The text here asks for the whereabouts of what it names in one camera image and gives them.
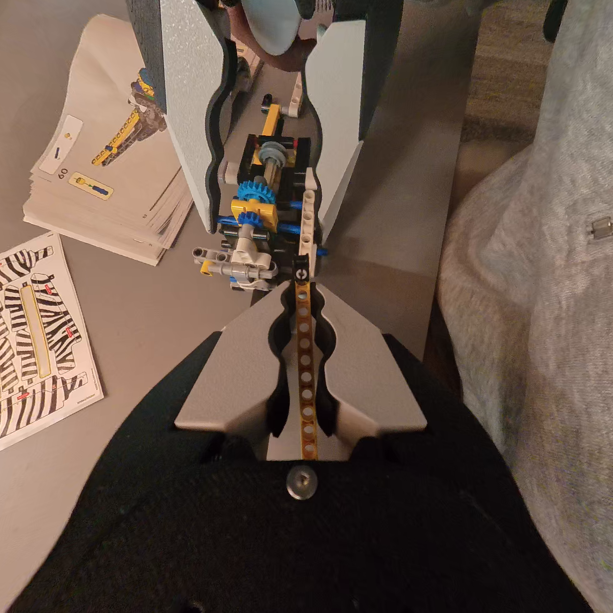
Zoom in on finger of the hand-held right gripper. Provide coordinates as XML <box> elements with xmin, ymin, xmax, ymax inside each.
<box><xmin>160</xmin><ymin>0</ymin><xmax>239</xmax><ymax>235</ymax></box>
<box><xmin>304</xmin><ymin>19</ymin><xmax>368</xmax><ymax>243</ymax></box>

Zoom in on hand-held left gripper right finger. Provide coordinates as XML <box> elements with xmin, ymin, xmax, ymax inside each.
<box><xmin>312</xmin><ymin>283</ymin><xmax>428</xmax><ymax>461</ymax></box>

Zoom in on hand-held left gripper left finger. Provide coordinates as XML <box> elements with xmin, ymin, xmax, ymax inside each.
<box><xmin>175</xmin><ymin>280</ymin><xmax>295</xmax><ymax>461</ymax></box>

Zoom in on lego gearbox model assembly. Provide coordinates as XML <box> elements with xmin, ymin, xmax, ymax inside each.
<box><xmin>192</xmin><ymin>134</ymin><xmax>331</xmax><ymax>463</ymax></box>

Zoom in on grey lego piece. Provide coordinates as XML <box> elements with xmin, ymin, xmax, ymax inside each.
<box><xmin>237</xmin><ymin>45</ymin><xmax>265</xmax><ymax>93</ymax></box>

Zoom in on yellow lego beam white connector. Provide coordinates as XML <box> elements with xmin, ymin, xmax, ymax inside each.
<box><xmin>261</xmin><ymin>72</ymin><xmax>306</xmax><ymax>142</ymax></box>

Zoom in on lego instruction booklet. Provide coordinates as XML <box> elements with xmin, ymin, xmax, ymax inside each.
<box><xmin>23</xmin><ymin>13</ymin><xmax>194</xmax><ymax>266</ymax></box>

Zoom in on person's right hand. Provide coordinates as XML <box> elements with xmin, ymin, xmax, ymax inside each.
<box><xmin>229</xmin><ymin>24</ymin><xmax>312</xmax><ymax>72</ymax></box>

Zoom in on zebra striped sticker sheet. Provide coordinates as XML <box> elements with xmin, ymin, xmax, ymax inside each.
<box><xmin>0</xmin><ymin>233</ymin><xmax>105</xmax><ymax>451</ymax></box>

